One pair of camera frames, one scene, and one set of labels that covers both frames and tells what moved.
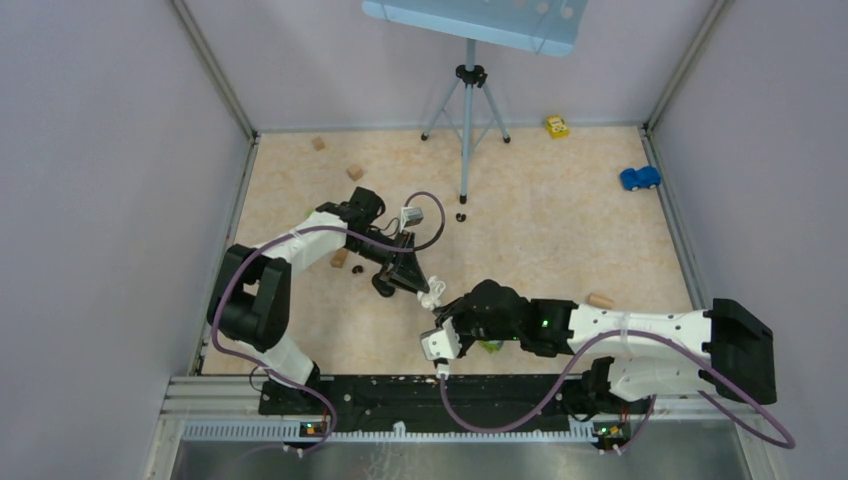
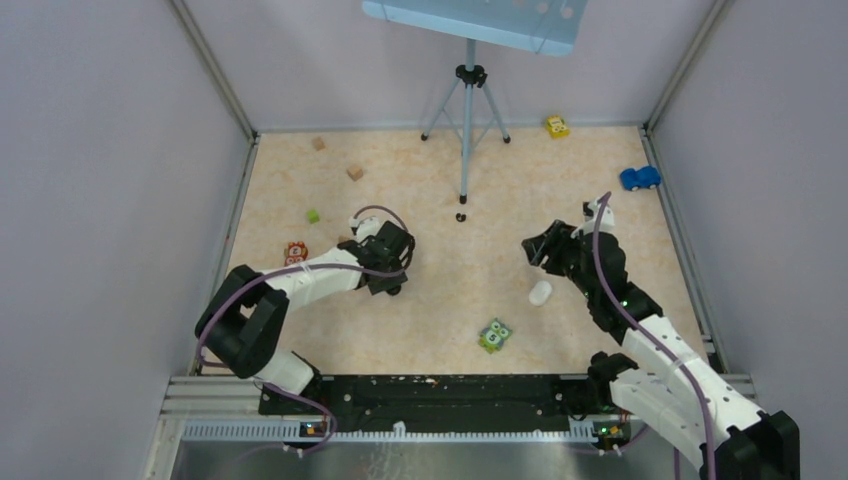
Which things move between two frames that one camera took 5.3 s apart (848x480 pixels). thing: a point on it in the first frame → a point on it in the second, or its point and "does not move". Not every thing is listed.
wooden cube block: (355, 171) does not move
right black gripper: (455, 310) → (550, 243)
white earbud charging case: (432, 298) → (540, 293)
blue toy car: (644, 177) does not move
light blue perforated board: (546, 26) does not move
